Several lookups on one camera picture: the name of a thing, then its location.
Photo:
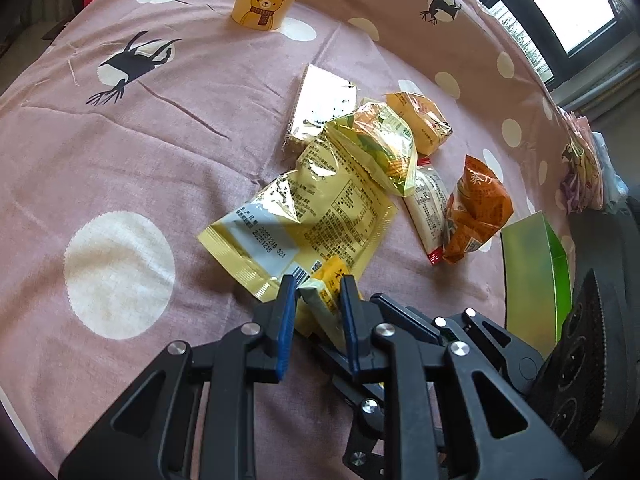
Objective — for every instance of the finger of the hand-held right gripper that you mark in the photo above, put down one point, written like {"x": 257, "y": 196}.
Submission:
{"x": 415, "y": 312}
{"x": 367, "y": 425}

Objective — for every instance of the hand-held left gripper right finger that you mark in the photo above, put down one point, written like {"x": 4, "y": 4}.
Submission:
{"x": 350, "y": 332}

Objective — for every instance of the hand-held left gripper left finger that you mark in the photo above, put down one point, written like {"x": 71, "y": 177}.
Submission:
{"x": 284, "y": 332}

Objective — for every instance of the small yellow snack packet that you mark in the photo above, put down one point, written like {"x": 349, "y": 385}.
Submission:
{"x": 327, "y": 287}

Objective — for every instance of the green cardboard box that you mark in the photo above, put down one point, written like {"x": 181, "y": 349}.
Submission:
{"x": 532, "y": 280}

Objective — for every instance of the white snack packet red ends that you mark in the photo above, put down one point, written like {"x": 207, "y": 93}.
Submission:
{"x": 427, "y": 210}

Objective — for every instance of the orange snack packet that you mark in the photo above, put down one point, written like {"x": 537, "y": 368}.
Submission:
{"x": 475, "y": 210}

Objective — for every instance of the large pale yellow snack pouch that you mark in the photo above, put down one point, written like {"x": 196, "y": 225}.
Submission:
{"x": 320, "y": 215}

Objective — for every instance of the clear green yellow snack packet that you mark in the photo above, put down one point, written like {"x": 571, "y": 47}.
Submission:
{"x": 377, "y": 147}

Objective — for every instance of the grey sofa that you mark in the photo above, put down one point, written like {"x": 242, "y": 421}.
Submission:
{"x": 620, "y": 242}

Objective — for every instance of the pile of folded clothes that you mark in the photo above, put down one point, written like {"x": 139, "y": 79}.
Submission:
{"x": 587, "y": 170}

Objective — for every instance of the puffy yellow snack packet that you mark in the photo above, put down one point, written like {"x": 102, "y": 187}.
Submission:
{"x": 425, "y": 120}

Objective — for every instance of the soda cracker pack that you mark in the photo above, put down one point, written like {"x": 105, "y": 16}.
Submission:
{"x": 322, "y": 97}

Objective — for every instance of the black frame window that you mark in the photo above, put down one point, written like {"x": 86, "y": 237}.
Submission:
{"x": 570, "y": 10}

